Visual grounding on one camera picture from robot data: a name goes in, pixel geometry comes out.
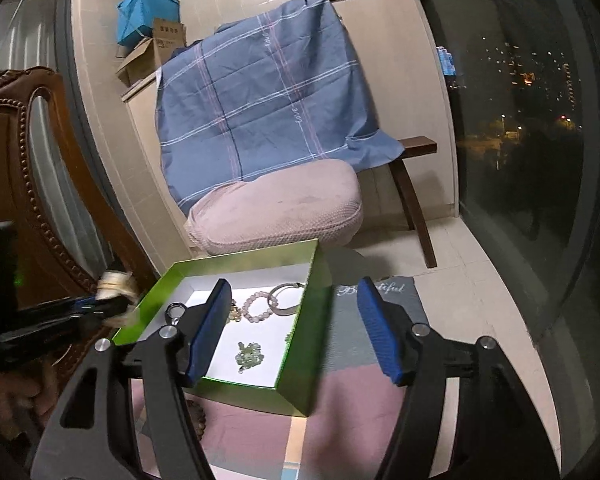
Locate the left human hand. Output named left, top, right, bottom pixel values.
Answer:
left=0, top=362, right=58, bottom=440

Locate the green stone charm bracelet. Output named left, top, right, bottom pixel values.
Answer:
left=232, top=340, right=268, bottom=375

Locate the cardboard box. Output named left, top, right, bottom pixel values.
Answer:
left=117, top=18, right=186, bottom=88

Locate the carved wooden chair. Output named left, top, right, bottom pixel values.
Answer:
left=0, top=66, right=157, bottom=310

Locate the black band bracelet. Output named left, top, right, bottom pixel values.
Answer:
left=163, top=301, right=191, bottom=328

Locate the blue storage box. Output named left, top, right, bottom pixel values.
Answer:
left=116, top=0, right=180, bottom=49

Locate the blue plaid cloth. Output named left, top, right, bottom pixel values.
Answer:
left=156, top=0, right=402, bottom=212

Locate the pale pink bead bracelet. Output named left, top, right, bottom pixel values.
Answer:
left=240, top=290, right=276, bottom=324

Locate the pink cushion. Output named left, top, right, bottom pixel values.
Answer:
left=184, top=159, right=364, bottom=256

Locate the cream wrist watch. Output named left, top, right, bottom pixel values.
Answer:
left=95, top=270, right=140, bottom=328

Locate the dark wooden bench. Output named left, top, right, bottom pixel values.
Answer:
left=388, top=136, right=438, bottom=269

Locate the grey floor mat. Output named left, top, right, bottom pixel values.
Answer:
left=319, top=248, right=432, bottom=376

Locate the silver bangle bracelet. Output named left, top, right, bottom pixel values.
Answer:
left=266, top=280, right=308, bottom=318

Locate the green open gift box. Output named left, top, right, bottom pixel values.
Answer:
left=114, top=240, right=332, bottom=416

